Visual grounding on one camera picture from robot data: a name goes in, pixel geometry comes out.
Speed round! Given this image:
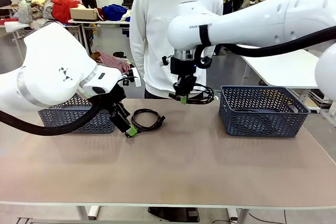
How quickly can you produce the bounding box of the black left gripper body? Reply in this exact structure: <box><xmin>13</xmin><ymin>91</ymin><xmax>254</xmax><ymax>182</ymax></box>
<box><xmin>91</xmin><ymin>85</ymin><xmax>127</xmax><ymax>119</ymax></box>

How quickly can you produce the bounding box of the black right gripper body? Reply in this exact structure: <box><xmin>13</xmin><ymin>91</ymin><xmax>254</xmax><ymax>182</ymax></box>
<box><xmin>170</xmin><ymin>57</ymin><xmax>197</xmax><ymax>78</ymax></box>

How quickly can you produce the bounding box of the black power cable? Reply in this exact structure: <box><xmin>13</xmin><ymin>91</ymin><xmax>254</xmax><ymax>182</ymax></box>
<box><xmin>130</xmin><ymin>108</ymin><xmax>165</xmax><ymax>132</ymax></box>

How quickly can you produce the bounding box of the red checkered cloth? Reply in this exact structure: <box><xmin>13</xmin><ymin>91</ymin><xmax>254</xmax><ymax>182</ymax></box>
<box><xmin>91</xmin><ymin>50</ymin><xmax>134</xmax><ymax>73</ymax></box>

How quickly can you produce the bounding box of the person in white sweatshirt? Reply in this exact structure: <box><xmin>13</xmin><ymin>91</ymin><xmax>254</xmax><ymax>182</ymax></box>
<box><xmin>130</xmin><ymin>0</ymin><xmax>224</xmax><ymax>100</ymax></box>

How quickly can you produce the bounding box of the dark blue plastic basket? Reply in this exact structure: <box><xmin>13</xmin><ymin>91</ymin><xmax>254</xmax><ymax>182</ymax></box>
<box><xmin>219</xmin><ymin>85</ymin><xmax>311</xmax><ymax>138</ymax></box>
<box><xmin>38</xmin><ymin>93</ymin><xmax>116</xmax><ymax>134</ymax></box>

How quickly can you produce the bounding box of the white clothes table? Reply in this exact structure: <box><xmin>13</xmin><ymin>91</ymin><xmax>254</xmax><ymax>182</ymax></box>
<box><xmin>67</xmin><ymin>18</ymin><xmax>131</xmax><ymax>54</ymax></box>

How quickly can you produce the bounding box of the blue cloth pile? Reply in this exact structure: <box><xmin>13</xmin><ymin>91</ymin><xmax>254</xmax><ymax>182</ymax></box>
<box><xmin>101</xmin><ymin>4</ymin><xmax>132</xmax><ymax>22</ymax></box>

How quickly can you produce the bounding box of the closed brown cardboard box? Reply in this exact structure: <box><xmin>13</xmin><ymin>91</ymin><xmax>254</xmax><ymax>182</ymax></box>
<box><xmin>69</xmin><ymin>7</ymin><xmax>99</xmax><ymax>22</ymax></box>

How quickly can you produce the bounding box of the white table leg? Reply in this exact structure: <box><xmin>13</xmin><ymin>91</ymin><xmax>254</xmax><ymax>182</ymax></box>
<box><xmin>76</xmin><ymin>205</ymin><xmax>102</xmax><ymax>221</ymax></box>
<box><xmin>227</xmin><ymin>207</ymin><xmax>247</xmax><ymax>222</ymax></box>

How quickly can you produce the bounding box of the white side table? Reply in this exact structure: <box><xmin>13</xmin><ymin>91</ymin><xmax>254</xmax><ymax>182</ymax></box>
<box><xmin>237</xmin><ymin>48</ymin><xmax>326</xmax><ymax>90</ymax></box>

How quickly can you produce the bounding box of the red cloth pile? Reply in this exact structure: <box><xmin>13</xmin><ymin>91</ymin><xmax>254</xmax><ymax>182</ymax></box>
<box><xmin>51</xmin><ymin>0</ymin><xmax>85</xmax><ymax>24</ymax></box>

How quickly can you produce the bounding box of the mixed patterned cloth pile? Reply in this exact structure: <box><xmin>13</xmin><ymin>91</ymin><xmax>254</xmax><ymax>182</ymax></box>
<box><xmin>18</xmin><ymin>0</ymin><xmax>56</xmax><ymax>29</ymax></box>

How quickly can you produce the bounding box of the white padded ironing table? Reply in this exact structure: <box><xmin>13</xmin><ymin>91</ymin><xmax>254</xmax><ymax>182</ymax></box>
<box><xmin>4</xmin><ymin>20</ymin><xmax>36</xmax><ymax>41</ymax></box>

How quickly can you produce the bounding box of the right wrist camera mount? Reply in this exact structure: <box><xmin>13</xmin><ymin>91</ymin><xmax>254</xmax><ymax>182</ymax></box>
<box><xmin>156</xmin><ymin>55</ymin><xmax>171</xmax><ymax>67</ymax></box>

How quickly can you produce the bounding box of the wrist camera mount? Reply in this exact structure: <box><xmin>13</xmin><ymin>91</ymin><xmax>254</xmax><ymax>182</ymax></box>
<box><xmin>121</xmin><ymin>68</ymin><xmax>142</xmax><ymax>88</ymax></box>
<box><xmin>156</xmin><ymin>55</ymin><xmax>171</xmax><ymax>67</ymax></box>

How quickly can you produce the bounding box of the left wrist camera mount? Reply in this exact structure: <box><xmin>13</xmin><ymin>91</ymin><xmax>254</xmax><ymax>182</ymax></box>
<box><xmin>121</xmin><ymin>68</ymin><xmax>142</xmax><ymax>88</ymax></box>

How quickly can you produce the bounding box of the black left arm cable sleeve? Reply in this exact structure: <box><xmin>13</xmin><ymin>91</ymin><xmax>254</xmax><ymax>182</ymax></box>
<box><xmin>0</xmin><ymin>103</ymin><xmax>106</xmax><ymax>137</ymax></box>

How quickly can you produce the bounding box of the black pedestal base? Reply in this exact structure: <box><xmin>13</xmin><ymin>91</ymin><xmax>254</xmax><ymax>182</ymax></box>
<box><xmin>146</xmin><ymin>207</ymin><xmax>200</xmax><ymax>222</ymax></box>

